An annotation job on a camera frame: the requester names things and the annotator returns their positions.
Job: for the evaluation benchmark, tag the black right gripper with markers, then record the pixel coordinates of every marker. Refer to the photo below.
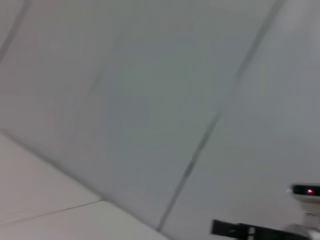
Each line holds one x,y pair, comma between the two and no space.
272,232

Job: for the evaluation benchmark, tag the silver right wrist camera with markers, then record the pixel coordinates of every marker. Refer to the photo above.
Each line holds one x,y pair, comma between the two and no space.
307,195

